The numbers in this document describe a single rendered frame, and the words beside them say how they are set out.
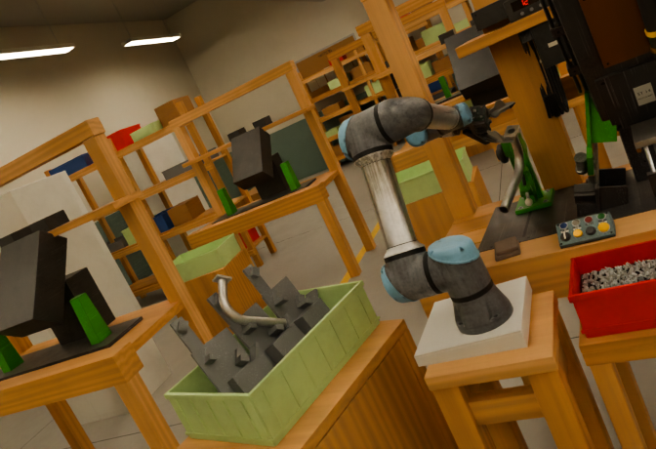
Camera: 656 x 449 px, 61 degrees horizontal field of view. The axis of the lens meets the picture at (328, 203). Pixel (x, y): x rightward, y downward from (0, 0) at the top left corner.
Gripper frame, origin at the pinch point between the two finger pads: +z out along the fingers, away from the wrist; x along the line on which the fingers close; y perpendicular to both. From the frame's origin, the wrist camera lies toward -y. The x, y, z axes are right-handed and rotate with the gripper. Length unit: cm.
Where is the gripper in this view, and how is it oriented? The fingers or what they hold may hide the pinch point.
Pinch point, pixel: (515, 122)
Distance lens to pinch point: 199.9
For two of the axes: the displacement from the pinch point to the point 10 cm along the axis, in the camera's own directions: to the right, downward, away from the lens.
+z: 8.9, -0.3, -4.6
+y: -4.3, -4.1, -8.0
